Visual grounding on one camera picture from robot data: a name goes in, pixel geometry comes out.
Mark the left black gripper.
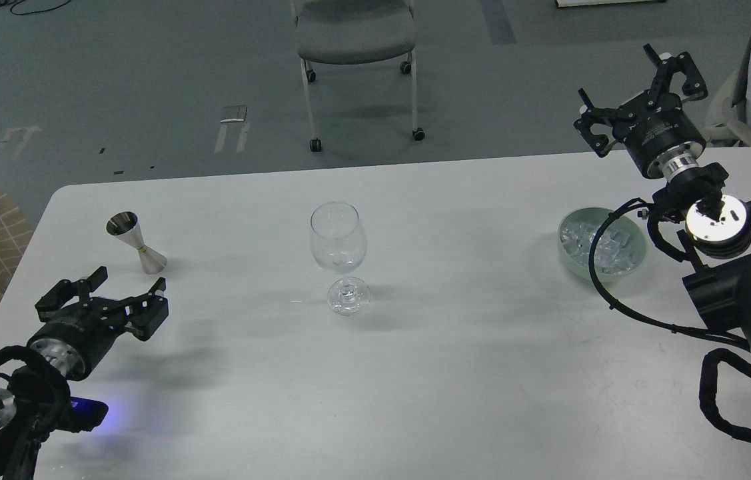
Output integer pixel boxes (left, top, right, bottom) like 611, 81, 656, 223
27, 265, 170, 381

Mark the clear wine glass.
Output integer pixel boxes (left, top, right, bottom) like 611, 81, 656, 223
309, 201, 371, 316

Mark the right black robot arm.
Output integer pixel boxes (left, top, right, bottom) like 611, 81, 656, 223
574, 45, 751, 443

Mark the steel double jigger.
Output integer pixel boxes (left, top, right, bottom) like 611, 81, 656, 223
106, 211, 168, 275

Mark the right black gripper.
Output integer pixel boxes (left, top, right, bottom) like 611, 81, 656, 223
574, 44, 709, 181

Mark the grey office chair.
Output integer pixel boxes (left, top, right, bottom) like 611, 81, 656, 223
289, 1, 426, 153

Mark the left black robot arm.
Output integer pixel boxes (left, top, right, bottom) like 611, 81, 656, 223
0, 267, 169, 479

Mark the green bowl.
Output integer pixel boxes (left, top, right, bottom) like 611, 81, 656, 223
557, 207, 648, 282

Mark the pile of ice cubes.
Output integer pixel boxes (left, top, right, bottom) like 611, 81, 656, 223
558, 221, 643, 275

